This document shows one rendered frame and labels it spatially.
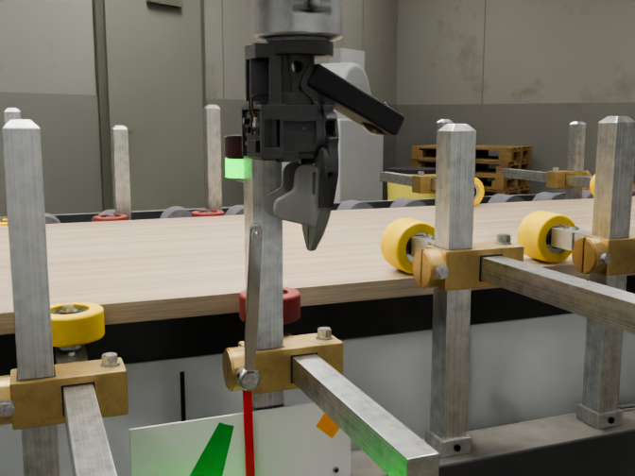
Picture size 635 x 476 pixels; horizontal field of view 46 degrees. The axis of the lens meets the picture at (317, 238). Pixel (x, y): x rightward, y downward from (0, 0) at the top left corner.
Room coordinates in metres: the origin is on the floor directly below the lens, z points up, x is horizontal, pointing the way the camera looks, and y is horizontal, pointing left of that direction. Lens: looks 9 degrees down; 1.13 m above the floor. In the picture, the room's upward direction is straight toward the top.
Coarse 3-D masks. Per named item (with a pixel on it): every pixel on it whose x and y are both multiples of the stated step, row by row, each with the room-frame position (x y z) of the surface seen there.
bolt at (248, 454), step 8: (240, 368) 0.81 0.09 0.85; (248, 376) 0.79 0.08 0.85; (256, 376) 0.80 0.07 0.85; (248, 384) 0.79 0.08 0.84; (248, 392) 0.81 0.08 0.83; (248, 400) 0.81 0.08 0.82; (248, 408) 0.81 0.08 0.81; (248, 416) 0.81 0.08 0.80; (248, 424) 0.81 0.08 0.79; (248, 432) 0.81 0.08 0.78; (248, 440) 0.81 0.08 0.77; (248, 448) 0.81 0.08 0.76; (248, 456) 0.81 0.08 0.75; (248, 464) 0.81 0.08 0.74; (248, 472) 0.81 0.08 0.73
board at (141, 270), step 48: (0, 240) 1.42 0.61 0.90; (48, 240) 1.42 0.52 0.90; (96, 240) 1.42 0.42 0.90; (144, 240) 1.42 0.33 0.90; (192, 240) 1.42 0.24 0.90; (240, 240) 1.42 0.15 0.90; (288, 240) 1.42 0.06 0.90; (336, 240) 1.42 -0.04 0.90; (480, 240) 1.42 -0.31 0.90; (0, 288) 1.01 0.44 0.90; (96, 288) 1.01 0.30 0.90; (144, 288) 1.01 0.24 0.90; (192, 288) 1.01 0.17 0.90; (240, 288) 1.01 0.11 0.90; (336, 288) 1.04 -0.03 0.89; (384, 288) 1.06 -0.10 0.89; (432, 288) 1.09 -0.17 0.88; (480, 288) 1.12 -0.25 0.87
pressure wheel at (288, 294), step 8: (288, 288) 0.98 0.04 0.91; (240, 296) 0.94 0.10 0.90; (288, 296) 0.94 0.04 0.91; (296, 296) 0.94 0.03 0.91; (240, 304) 0.94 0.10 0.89; (288, 304) 0.93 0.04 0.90; (296, 304) 0.94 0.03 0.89; (240, 312) 0.94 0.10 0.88; (288, 312) 0.93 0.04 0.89; (296, 312) 0.94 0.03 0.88; (288, 320) 0.93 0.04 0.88; (296, 320) 0.94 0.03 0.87
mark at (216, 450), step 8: (224, 424) 0.80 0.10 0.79; (216, 432) 0.80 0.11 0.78; (224, 432) 0.80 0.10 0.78; (216, 440) 0.80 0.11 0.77; (224, 440) 0.80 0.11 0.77; (208, 448) 0.80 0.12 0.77; (216, 448) 0.80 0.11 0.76; (224, 448) 0.80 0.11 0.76; (200, 456) 0.79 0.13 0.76; (208, 456) 0.80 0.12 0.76; (216, 456) 0.80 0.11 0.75; (224, 456) 0.80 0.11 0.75; (200, 464) 0.79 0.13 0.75; (208, 464) 0.79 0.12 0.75; (216, 464) 0.80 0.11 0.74; (224, 464) 0.80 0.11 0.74; (192, 472) 0.79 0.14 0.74; (200, 472) 0.79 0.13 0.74; (208, 472) 0.79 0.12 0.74; (216, 472) 0.80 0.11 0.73
